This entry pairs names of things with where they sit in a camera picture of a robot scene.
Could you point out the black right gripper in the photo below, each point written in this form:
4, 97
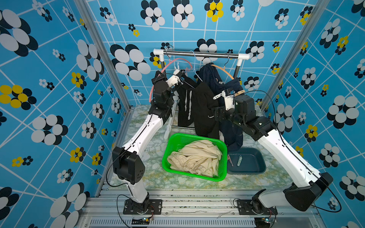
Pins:
220, 112

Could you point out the black shorts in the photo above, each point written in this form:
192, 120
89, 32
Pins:
195, 107

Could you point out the pink clothespin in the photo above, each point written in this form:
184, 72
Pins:
229, 159

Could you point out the beige shorts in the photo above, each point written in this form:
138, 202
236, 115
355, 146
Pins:
199, 157

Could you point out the mint green clothespin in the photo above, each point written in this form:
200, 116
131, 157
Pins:
239, 160

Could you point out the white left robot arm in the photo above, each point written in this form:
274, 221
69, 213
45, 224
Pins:
127, 164

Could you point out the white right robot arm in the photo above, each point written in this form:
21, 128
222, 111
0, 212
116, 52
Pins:
308, 182

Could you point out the navy blue shorts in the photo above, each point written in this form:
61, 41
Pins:
232, 133

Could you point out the wooden hanger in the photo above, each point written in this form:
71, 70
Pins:
223, 69

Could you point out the wooden clothespin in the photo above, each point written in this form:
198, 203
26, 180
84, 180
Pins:
239, 93

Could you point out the white metal clothes rack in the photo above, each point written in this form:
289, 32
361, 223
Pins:
161, 53

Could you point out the green plastic basket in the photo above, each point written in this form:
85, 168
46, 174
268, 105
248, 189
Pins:
178, 141

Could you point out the dark teal plastic bin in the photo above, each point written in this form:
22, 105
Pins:
252, 163

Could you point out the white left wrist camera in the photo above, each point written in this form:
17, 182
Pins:
173, 81

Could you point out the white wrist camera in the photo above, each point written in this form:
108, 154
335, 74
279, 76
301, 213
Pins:
228, 95
173, 81

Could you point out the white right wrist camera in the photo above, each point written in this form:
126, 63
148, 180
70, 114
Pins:
228, 95

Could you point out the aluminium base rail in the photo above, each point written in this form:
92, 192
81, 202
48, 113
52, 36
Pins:
195, 209

